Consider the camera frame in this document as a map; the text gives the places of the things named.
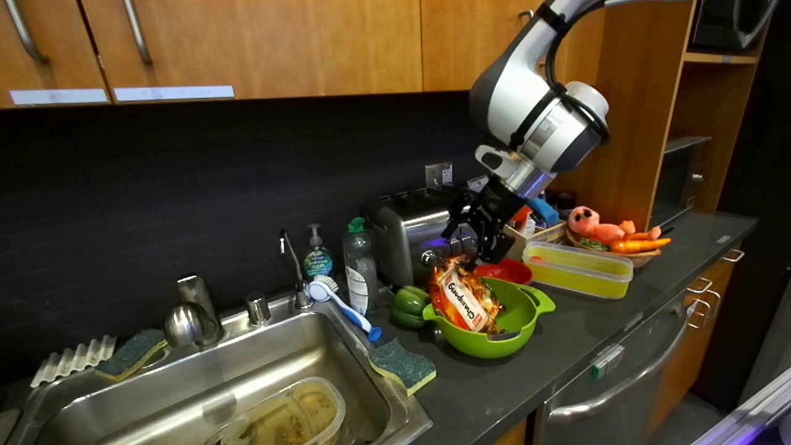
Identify pink plush toy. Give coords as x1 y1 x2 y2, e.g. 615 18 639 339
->
563 203 640 249

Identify stainless steel sink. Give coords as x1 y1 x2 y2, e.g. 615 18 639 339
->
3 286 435 445

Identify orange toy carrot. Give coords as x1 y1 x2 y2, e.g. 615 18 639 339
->
608 232 676 258

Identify blue white dish brush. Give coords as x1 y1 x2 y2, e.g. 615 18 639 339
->
303 275 385 349

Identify stainless steel dishwasher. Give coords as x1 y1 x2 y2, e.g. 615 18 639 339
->
532 286 698 445

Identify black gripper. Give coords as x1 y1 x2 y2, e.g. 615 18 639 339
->
442 181 532 268

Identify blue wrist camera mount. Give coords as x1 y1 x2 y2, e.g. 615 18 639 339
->
526 196 563 229

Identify silver countertop microwave oven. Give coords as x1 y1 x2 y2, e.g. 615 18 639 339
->
647 143 713 234

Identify wooden lower cabinet drawers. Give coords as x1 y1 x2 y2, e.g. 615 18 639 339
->
681 245 749 390

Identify metal sink faucet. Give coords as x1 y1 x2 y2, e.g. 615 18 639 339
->
277 229 309 292

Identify wooden shelf side panel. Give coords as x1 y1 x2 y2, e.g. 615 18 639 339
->
541 0 699 232

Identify red plastic bowl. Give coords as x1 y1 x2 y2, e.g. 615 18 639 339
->
471 258 537 290

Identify dirty clear food container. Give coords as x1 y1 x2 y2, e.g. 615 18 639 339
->
217 374 348 445

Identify clear plastic water bottle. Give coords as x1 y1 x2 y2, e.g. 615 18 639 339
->
342 216 384 319

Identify green plastic bowl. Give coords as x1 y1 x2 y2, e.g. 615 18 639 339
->
421 277 560 363

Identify metal cabinet door handle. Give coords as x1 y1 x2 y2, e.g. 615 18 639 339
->
122 0 157 69
0 0 50 69

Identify wooden cabinet door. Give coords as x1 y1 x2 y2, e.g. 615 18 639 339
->
78 0 427 101
0 0 112 112
417 0 550 94

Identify orange instant noodle packet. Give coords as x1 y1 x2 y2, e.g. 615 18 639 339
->
425 251 506 336

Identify stainless steel toaster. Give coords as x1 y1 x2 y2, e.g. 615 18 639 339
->
367 186 482 290

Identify wooden slat crate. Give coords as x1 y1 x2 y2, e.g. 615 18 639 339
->
503 216 573 263

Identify green yellow sponge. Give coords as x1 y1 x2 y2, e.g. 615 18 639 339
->
367 336 440 399
92 326 173 384

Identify clear rectangular plastic container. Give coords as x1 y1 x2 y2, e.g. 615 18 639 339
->
523 238 639 302

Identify white ribbed rack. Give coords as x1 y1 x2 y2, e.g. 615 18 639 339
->
28 332 120 392

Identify clear soap pump dispenser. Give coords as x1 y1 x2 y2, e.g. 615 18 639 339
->
300 219 337 284

